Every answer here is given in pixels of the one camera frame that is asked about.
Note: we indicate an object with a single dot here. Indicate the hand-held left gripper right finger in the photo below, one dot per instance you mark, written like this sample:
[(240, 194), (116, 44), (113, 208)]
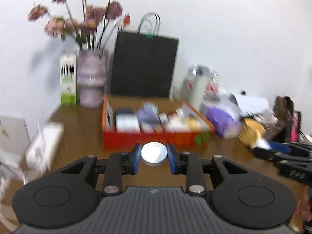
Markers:
[(171, 158)]

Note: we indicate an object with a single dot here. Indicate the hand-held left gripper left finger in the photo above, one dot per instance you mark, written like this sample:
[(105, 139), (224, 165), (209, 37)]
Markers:
[(136, 158)]

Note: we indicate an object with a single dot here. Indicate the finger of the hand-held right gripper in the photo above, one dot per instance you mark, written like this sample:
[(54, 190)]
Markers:
[(292, 149), (273, 156)]

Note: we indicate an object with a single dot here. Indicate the red cardboard box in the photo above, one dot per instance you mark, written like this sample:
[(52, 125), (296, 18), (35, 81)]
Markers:
[(121, 140)]

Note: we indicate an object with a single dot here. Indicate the white cotton swab box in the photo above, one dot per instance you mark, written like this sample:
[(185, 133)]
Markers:
[(128, 124)]

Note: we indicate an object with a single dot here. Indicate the wooden desktop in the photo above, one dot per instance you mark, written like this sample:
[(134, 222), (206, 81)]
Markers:
[(80, 131)]

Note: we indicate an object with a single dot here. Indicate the person's right hand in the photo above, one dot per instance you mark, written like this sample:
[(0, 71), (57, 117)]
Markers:
[(306, 206)]

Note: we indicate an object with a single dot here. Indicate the yellow mug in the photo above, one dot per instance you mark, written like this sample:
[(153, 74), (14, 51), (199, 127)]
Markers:
[(252, 130)]

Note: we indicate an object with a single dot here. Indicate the lavender fabric pouch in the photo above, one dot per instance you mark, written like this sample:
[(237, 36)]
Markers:
[(146, 113)]

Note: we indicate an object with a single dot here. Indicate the white paper sheet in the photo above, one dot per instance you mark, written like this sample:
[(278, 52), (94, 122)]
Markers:
[(253, 102)]

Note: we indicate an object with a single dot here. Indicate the purple tissue pack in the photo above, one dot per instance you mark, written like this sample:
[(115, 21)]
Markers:
[(221, 119)]

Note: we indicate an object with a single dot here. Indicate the white thermos bottle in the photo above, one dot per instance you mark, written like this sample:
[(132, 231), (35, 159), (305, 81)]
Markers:
[(201, 90)]

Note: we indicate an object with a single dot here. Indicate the white power bank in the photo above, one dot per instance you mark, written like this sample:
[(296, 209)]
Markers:
[(43, 146)]

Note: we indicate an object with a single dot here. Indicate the black paper bag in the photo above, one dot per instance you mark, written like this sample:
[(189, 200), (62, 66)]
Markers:
[(143, 63)]

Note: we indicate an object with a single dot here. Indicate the green white milk carton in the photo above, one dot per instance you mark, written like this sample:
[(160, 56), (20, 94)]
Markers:
[(68, 78)]

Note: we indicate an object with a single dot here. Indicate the dried pink flower bouquet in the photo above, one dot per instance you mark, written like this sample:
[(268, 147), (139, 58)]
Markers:
[(91, 12)]

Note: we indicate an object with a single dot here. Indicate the black photo frame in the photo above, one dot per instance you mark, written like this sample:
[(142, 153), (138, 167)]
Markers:
[(293, 126)]

